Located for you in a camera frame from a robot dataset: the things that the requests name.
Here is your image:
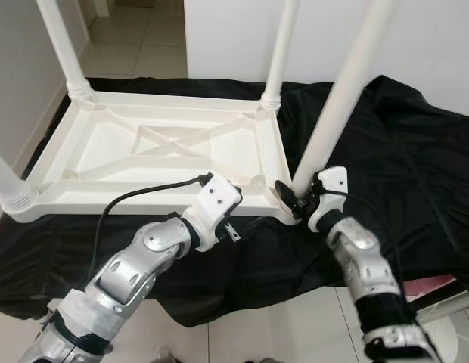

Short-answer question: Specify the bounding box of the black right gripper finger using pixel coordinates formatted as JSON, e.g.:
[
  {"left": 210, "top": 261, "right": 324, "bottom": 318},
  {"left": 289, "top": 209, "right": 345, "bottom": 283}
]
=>
[{"left": 273, "top": 179, "right": 301, "bottom": 214}]

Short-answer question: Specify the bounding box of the white plastic table top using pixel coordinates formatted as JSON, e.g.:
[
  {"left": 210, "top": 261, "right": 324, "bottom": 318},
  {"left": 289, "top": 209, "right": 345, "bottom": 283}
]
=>
[{"left": 0, "top": 89, "right": 300, "bottom": 226}]

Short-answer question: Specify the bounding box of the white plastic table leg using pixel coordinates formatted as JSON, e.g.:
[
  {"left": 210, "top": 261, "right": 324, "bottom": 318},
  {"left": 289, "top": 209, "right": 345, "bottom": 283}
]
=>
[
  {"left": 36, "top": 0, "right": 96, "bottom": 104},
  {"left": 260, "top": 0, "right": 300, "bottom": 111},
  {"left": 290, "top": 0, "right": 402, "bottom": 194},
  {"left": 0, "top": 147, "right": 39, "bottom": 217}
]

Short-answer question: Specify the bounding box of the black table cloth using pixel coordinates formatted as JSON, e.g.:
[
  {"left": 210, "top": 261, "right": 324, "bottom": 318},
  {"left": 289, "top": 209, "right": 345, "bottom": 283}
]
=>
[{"left": 0, "top": 74, "right": 469, "bottom": 328}]

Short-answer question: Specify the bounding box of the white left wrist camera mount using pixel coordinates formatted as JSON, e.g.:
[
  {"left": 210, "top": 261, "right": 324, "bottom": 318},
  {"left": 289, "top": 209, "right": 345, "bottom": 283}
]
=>
[{"left": 182, "top": 172, "right": 244, "bottom": 253}]

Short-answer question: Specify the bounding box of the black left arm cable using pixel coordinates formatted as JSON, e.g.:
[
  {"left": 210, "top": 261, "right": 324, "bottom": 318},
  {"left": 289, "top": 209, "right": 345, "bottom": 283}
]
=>
[{"left": 89, "top": 173, "right": 215, "bottom": 293}]

